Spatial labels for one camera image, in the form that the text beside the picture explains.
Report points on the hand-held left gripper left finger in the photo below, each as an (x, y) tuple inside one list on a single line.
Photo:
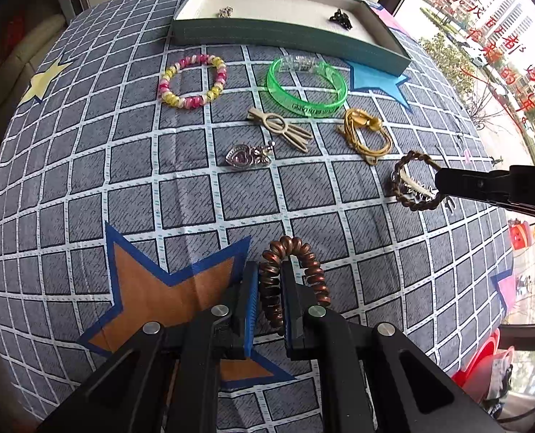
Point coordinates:
[(251, 311)]

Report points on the black hair claw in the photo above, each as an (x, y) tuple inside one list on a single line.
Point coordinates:
[(341, 19)]

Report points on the grey checkered star tablecloth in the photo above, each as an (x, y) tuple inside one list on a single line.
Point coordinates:
[(114, 167)]

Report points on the beige sofa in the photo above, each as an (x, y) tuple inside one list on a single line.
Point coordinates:
[(19, 49)]

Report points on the beige hair clip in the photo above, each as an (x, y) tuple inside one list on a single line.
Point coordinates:
[(276, 125)]

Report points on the silver star hair clip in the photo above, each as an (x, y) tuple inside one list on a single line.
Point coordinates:
[(412, 185)]

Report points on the red plastic stool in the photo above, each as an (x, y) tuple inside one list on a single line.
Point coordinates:
[(479, 361)]

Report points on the small silver earring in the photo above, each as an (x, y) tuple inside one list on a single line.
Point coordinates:
[(224, 11)]

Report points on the clear plastic hair clip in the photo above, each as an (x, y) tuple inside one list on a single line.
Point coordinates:
[(299, 63)]

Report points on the green translucent bangle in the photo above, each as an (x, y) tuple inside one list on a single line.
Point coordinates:
[(303, 104)]

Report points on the silver pink heart earring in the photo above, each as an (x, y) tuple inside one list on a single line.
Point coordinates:
[(240, 157)]

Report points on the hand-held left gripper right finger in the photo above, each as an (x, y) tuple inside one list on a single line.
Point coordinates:
[(288, 311)]

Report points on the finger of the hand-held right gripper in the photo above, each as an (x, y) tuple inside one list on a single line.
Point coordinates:
[(470, 184)]

